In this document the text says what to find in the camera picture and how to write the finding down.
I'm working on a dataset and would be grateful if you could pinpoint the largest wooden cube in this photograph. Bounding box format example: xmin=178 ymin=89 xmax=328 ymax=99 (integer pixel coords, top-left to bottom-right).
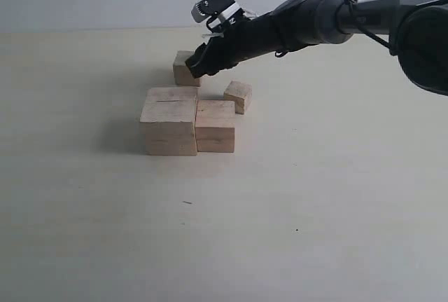
xmin=139 ymin=86 xmax=198 ymax=156

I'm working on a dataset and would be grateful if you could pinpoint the tall wooden cube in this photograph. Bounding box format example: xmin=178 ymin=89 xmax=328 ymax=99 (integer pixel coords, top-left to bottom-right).
xmin=195 ymin=100 xmax=235 ymax=153

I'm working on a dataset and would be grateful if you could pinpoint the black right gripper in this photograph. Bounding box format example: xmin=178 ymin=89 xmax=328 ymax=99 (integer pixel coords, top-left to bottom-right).
xmin=185 ymin=13 xmax=288 ymax=78

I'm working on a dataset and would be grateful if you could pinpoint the smallest wooden cube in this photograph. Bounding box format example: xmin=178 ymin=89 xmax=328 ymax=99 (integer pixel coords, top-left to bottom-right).
xmin=223 ymin=81 xmax=252 ymax=114

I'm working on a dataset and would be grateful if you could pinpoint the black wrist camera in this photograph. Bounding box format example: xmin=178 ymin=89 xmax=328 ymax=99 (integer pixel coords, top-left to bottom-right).
xmin=191 ymin=0 xmax=245 ymax=33

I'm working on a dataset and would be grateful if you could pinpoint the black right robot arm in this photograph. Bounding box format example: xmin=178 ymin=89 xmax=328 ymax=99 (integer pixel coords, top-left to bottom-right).
xmin=186 ymin=0 xmax=447 ymax=95

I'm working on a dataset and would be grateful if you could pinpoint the medium wooden cube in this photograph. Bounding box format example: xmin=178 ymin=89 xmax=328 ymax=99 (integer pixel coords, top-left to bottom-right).
xmin=173 ymin=50 xmax=202 ymax=87

